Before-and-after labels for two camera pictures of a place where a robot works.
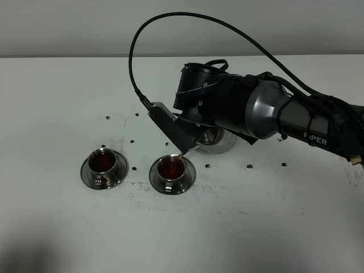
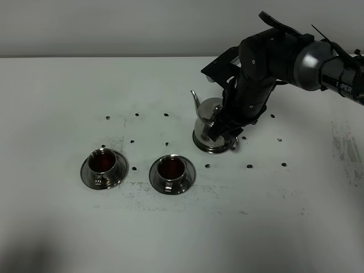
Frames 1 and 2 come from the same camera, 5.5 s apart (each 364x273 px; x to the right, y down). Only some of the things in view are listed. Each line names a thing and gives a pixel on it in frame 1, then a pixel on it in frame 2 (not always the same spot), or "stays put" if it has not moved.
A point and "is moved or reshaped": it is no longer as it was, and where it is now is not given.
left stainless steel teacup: x=102 y=161 stays put
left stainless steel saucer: x=110 y=180 stays put
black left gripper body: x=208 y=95 -> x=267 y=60
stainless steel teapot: x=215 y=140 is moved or reshaped
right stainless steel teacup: x=170 y=169 stays put
